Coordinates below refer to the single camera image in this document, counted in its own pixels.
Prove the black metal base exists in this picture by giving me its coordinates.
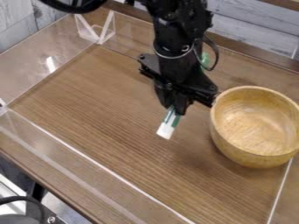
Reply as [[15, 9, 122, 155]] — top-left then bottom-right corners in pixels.
[[0, 208, 69, 224]]

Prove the green and white marker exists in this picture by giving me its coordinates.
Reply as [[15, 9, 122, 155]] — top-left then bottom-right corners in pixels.
[[155, 52, 211, 140]]

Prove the black cable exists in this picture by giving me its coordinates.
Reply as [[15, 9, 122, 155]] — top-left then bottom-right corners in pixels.
[[0, 196, 50, 224]]

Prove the brown wooden bowl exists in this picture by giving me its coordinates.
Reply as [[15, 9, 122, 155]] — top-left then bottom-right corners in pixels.
[[210, 86, 299, 169]]

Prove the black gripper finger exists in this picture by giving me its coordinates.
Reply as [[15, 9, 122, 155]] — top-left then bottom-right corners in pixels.
[[174, 91, 194, 116], [154, 81, 174, 109]]

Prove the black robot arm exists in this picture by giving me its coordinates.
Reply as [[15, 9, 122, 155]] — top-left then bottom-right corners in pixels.
[[135, 0, 219, 116]]

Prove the clear acrylic tray wall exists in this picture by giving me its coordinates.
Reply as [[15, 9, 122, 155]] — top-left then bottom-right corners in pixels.
[[0, 9, 299, 224]]

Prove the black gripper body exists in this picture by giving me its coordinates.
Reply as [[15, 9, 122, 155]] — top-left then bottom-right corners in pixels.
[[138, 53, 219, 107]]

